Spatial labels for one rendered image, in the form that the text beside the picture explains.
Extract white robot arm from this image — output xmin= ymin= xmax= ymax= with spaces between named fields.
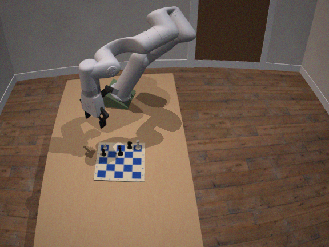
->
xmin=78 ymin=6 xmax=196 ymax=102

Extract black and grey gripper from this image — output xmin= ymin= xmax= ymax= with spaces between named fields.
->
xmin=80 ymin=91 xmax=109 ymax=129

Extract blue and white chessboard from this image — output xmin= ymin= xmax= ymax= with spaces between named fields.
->
xmin=94 ymin=142 xmax=145 ymax=182

